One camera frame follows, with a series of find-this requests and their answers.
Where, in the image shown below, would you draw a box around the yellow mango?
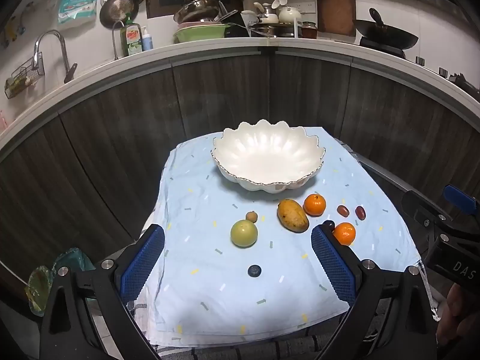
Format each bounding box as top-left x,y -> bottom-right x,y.
277,199 -> 310,233

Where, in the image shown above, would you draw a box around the chrome kitchen faucet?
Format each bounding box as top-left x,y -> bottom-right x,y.
33,30 -> 78,84

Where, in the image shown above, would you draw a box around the white kettle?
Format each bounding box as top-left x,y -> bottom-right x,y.
254,2 -> 280,24

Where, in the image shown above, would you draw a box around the person's right hand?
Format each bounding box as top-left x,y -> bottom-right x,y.
436,283 -> 480,347

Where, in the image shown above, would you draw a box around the green plastic bag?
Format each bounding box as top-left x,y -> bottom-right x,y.
24,247 -> 96,317

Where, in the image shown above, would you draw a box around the dark wood kitchen cabinet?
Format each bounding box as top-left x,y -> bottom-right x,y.
0,47 -> 480,308

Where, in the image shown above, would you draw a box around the hanging steel frying pan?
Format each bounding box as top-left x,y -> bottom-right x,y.
99,0 -> 135,29

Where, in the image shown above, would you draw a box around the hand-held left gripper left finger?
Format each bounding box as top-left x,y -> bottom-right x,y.
39,224 -> 166,360

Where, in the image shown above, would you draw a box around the green dish soap bottle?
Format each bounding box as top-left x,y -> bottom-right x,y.
120,13 -> 143,57

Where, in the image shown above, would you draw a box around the green round fruit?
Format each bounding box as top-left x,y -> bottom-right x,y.
230,219 -> 259,248

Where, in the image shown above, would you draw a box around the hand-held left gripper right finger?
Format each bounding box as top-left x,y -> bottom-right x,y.
310,224 -> 437,360

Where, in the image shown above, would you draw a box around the paper towel pack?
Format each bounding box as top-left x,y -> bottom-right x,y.
57,0 -> 99,31

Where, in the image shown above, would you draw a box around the light blue patterned tablecloth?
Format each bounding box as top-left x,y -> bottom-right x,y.
134,125 -> 422,347

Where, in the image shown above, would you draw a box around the orange tangerine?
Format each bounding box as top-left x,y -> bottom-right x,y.
333,222 -> 356,246
303,193 -> 327,217

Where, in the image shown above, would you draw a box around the gas stove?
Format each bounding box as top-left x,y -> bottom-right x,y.
358,37 -> 407,60

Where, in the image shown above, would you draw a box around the black wire sink basket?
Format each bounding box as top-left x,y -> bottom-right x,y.
4,57 -> 46,99

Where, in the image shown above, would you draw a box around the black wok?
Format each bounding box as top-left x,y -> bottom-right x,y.
352,7 -> 419,49

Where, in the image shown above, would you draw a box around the white scalloped bowl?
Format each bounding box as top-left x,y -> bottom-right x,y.
212,119 -> 326,194

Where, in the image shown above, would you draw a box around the green plastic basin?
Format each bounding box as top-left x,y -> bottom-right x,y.
173,23 -> 231,44

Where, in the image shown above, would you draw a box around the stainless steel wok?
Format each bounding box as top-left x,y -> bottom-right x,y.
173,0 -> 226,25

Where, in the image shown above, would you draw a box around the brown wooden cutting board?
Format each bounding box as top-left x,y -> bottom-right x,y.
316,0 -> 357,37

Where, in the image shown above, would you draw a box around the white pot with lid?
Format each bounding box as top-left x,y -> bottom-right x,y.
277,5 -> 302,23

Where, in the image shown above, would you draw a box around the thin chrome water tap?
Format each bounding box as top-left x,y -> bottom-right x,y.
112,20 -> 124,61

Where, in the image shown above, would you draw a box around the white kitchen countertop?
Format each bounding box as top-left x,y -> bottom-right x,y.
0,37 -> 480,151

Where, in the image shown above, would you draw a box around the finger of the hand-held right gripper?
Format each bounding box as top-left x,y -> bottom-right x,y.
400,190 -> 454,233
443,184 -> 480,218

